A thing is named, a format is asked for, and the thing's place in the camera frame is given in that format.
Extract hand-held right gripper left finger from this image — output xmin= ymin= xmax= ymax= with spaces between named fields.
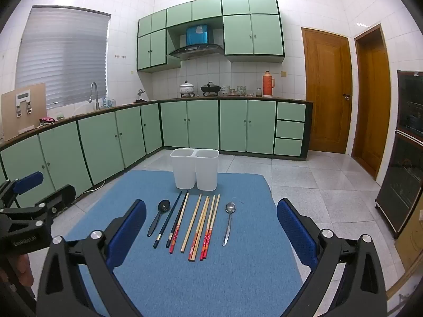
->
xmin=36 ymin=199 xmax=148 ymax=317

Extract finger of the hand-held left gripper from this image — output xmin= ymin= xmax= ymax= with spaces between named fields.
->
xmin=0 ymin=171 xmax=44 ymax=209
xmin=33 ymin=184 xmax=77 ymax=220

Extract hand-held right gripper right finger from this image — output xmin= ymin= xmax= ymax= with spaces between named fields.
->
xmin=276 ymin=198 xmax=389 ymax=317

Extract black chopstick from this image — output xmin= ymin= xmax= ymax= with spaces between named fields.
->
xmin=166 ymin=190 xmax=190 ymax=248
xmin=153 ymin=190 xmax=183 ymax=249

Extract black plastic spoon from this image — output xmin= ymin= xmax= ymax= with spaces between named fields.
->
xmin=147 ymin=199 xmax=171 ymax=237

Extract red floral wooden chopstick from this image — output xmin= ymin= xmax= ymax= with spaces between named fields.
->
xmin=169 ymin=192 xmax=190 ymax=254

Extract metal spoon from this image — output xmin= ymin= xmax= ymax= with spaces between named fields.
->
xmin=222 ymin=202 xmax=236 ymax=247

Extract red-handled wooden chopstick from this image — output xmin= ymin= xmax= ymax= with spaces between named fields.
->
xmin=188 ymin=195 xmax=209 ymax=261

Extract red dotted wooden chopstick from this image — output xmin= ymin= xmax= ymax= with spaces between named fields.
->
xmin=200 ymin=194 xmax=216 ymax=261
xmin=203 ymin=194 xmax=221 ymax=261

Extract white double utensil holder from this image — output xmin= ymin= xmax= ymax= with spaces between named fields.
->
xmin=170 ymin=148 xmax=220 ymax=192

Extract person's left hand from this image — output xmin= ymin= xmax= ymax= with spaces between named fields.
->
xmin=14 ymin=256 xmax=34 ymax=287

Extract blue felt table mat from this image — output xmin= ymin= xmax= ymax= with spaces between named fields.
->
xmin=63 ymin=171 xmax=306 ymax=317

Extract wooden board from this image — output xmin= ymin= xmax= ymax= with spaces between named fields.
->
xmin=0 ymin=82 xmax=47 ymax=141

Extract white clip device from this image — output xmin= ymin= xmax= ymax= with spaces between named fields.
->
xmin=15 ymin=89 xmax=34 ymax=117

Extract metal sink faucet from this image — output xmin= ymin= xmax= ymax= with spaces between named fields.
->
xmin=89 ymin=82 xmax=100 ymax=111

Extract cardboard box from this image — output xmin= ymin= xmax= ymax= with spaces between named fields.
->
xmin=395 ymin=201 xmax=423 ymax=271

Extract dark glass cabinet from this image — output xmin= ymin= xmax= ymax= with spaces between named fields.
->
xmin=375 ymin=69 xmax=423 ymax=238

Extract grey window blind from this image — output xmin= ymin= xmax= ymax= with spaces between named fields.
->
xmin=15 ymin=6 xmax=112 ymax=109

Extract green lower kitchen cabinets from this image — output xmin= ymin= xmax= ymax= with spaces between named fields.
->
xmin=0 ymin=97 xmax=313 ymax=212

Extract green kitchen cabinets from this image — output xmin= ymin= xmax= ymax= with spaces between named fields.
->
xmin=136 ymin=0 xmax=285 ymax=73
xmin=0 ymin=97 xmax=313 ymax=212

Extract plain wooden door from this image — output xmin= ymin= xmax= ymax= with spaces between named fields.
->
xmin=351 ymin=24 xmax=392 ymax=180

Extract orange thermos flask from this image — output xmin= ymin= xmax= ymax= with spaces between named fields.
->
xmin=263 ymin=71 xmax=276 ymax=98

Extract black wok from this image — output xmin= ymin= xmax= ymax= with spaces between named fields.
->
xmin=200 ymin=82 xmax=223 ymax=96

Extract black range hood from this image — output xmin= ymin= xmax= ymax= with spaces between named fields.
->
xmin=168 ymin=44 xmax=224 ymax=61

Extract green upper kitchen cabinets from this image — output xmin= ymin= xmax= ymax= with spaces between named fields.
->
xmin=136 ymin=0 xmax=285 ymax=73

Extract blue hood chimney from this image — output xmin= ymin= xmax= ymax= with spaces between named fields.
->
xmin=186 ymin=24 xmax=209 ymax=45

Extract wooden door with handle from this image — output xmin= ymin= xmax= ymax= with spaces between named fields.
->
xmin=301 ymin=27 xmax=353 ymax=155

